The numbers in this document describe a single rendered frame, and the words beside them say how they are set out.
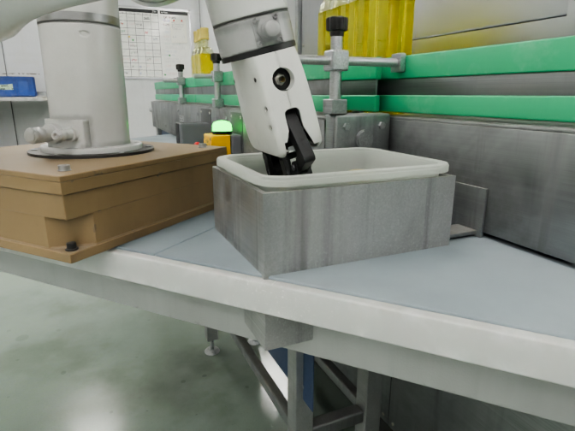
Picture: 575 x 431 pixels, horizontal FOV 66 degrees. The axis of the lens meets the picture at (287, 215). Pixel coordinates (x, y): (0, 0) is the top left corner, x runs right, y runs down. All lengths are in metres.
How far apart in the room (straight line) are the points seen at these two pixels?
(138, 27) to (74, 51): 6.01
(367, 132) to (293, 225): 0.28
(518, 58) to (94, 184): 0.46
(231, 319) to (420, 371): 0.20
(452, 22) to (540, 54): 0.36
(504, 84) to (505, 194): 0.12
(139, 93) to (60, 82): 5.96
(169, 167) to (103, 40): 0.17
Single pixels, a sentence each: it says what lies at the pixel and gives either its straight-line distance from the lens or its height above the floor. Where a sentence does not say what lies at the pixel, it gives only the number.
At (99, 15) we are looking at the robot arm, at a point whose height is 1.00.
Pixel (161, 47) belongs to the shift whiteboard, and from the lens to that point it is 6.63.
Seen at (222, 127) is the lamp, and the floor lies 0.84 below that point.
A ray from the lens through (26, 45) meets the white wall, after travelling 6.58.
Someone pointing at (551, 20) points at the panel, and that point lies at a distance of 0.75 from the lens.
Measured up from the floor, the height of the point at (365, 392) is 0.30.
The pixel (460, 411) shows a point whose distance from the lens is 1.03.
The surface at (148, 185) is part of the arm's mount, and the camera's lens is 0.55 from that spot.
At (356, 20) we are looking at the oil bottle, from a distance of 0.84.
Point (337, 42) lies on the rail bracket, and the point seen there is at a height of 0.98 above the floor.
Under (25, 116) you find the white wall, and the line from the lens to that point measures 6.57.
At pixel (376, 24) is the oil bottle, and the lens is 0.79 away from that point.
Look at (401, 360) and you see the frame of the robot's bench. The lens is 0.44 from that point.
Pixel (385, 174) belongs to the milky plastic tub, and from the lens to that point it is 0.45.
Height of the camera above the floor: 0.91
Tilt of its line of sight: 15 degrees down
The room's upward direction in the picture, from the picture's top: straight up
